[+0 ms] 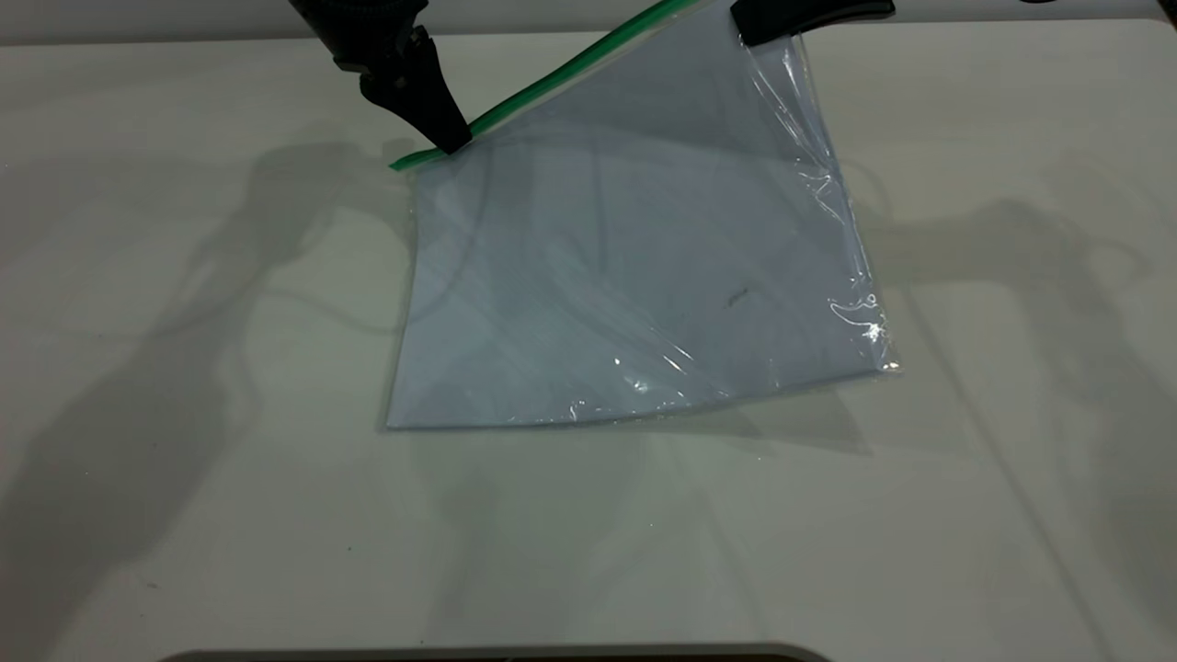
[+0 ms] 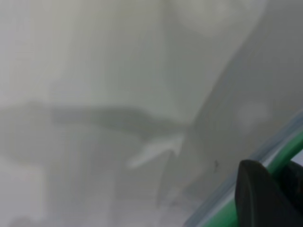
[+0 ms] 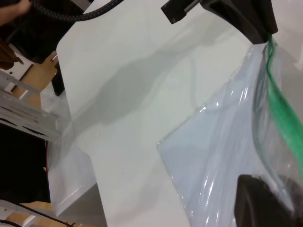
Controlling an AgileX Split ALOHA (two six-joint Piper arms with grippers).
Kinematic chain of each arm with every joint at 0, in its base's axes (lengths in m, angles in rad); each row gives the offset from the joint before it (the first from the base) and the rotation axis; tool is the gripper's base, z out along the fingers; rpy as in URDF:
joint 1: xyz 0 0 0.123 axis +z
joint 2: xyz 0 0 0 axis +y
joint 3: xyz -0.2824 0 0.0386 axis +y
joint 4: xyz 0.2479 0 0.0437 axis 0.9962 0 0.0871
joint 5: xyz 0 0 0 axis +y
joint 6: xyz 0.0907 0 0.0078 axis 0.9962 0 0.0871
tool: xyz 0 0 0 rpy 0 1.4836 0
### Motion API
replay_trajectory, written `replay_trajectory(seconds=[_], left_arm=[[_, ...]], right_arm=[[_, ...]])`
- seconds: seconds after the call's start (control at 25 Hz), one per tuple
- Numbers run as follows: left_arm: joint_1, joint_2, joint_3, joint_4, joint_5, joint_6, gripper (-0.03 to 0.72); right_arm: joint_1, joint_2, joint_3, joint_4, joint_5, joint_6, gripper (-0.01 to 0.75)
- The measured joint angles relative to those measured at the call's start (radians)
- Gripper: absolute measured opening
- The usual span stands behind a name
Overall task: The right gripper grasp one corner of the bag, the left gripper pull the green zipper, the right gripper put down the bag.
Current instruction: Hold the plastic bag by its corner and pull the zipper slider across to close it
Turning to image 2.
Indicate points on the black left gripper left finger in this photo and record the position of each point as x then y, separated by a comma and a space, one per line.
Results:
258, 196

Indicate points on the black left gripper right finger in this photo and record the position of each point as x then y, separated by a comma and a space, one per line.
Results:
296, 175

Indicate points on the clear zip bag green zipper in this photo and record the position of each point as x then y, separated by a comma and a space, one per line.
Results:
279, 153

